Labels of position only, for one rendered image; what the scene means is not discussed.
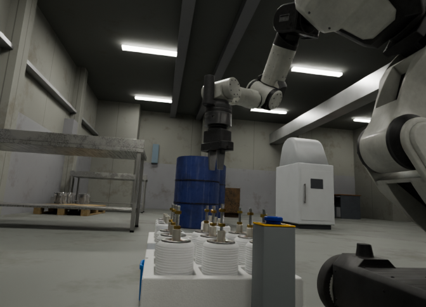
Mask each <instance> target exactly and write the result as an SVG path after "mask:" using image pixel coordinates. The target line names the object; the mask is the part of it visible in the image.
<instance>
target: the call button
mask: <svg viewBox="0 0 426 307"><path fill-rule="evenodd" d="M264 220H266V223H269V224H281V221H283V218H282V217H279V216H265V217H264Z"/></svg>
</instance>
